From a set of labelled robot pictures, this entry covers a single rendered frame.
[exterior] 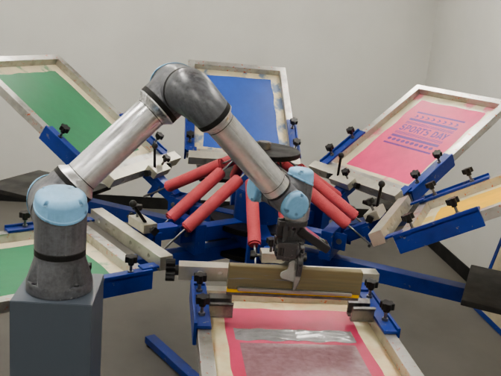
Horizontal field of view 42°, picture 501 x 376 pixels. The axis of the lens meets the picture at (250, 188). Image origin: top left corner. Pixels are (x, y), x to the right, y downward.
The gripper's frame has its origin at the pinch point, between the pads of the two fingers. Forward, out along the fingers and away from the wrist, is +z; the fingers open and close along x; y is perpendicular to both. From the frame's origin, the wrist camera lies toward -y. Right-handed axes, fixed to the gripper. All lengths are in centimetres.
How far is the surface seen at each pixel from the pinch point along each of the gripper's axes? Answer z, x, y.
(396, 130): -25, -148, -80
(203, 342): 10.2, 19.2, 27.8
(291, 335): 12.8, 8.7, 1.0
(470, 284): 14, -37, -76
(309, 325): 13.5, 0.7, -6.1
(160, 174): -3, -107, 41
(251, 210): -5, -55, 7
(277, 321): 13.6, -1.6, 3.5
